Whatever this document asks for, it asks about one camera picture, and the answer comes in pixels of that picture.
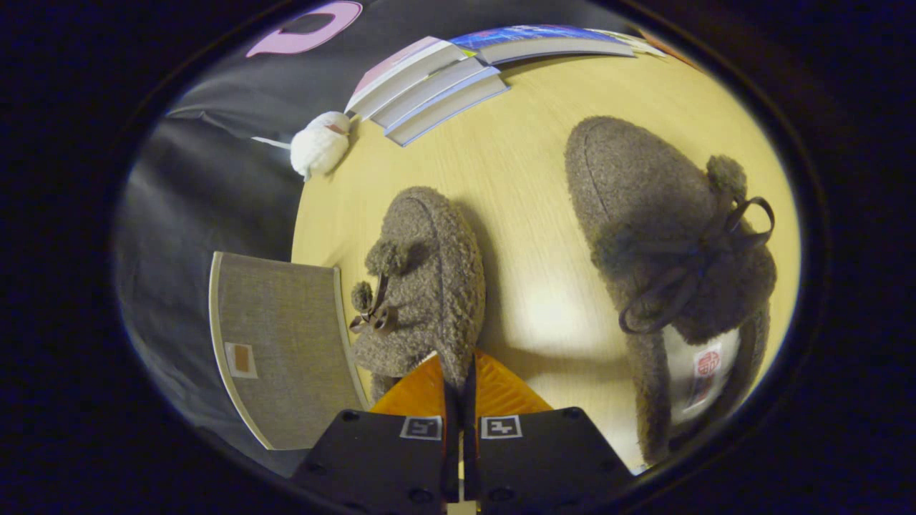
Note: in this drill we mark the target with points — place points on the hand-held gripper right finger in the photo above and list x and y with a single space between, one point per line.
544 458

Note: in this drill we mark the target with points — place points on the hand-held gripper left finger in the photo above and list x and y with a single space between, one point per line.
379 458

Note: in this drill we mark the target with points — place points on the grey fabric storage box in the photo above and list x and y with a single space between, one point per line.
286 343

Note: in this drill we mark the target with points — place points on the brown fuzzy shoe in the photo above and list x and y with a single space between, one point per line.
644 214
429 286

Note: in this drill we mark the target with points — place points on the white plush mouse toy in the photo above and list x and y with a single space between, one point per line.
318 146

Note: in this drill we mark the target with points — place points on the grey cover book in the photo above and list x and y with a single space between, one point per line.
451 111
429 93

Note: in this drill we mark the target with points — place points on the pink cover book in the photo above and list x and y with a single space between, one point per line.
401 71

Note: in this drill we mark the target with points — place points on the blue cover book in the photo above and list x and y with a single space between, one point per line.
537 41

